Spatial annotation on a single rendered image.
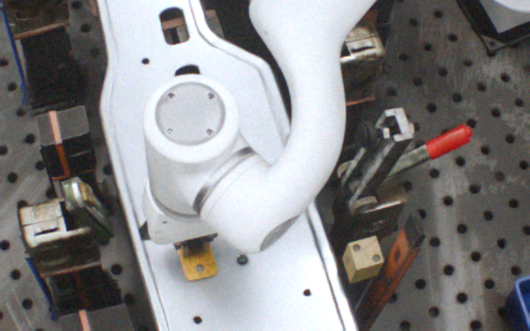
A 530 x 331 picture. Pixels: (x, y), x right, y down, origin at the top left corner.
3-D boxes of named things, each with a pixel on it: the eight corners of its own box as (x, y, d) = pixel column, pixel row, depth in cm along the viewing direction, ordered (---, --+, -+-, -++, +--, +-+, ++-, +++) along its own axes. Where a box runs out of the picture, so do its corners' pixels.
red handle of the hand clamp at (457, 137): (342, 170, 121) (461, 112, 115) (349, 174, 123) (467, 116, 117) (353, 204, 120) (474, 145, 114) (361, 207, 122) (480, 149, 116)
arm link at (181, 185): (259, 181, 104) (192, 116, 106) (268, 120, 92) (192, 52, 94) (196, 237, 101) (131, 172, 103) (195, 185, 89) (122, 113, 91)
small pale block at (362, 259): (312, 322, 151) (346, 242, 118) (336, 316, 152) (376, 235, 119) (320, 344, 150) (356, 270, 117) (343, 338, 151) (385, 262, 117)
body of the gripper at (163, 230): (231, 135, 108) (228, 179, 118) (132, 160, 106) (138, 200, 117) (252, 204, 105) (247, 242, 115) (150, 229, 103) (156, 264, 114)
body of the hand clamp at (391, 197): (310, 262, 155) (341, 168, 123) (355, 250, 156) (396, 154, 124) (322, 299, 153) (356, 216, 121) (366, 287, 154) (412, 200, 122)
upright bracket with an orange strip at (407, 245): (344, 330, 151) (409, 211, 106) (353, 327, 151) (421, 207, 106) (350, 348, 150) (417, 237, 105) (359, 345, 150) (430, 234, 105)
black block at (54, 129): (46, 193, 157) (17, 110, 130) (111, 177, 159) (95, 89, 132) (57, 241, 154) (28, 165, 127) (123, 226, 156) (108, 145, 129)
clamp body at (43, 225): (40, 278, 152) (-1, 193, 120) (114, 261, 154) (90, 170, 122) (54, 334, 148) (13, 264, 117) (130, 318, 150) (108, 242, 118)
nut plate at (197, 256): (167, 216, 124) (167, 212, 123) (199, 208, 125) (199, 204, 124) (186, 282, 121) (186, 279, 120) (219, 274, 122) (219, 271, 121)
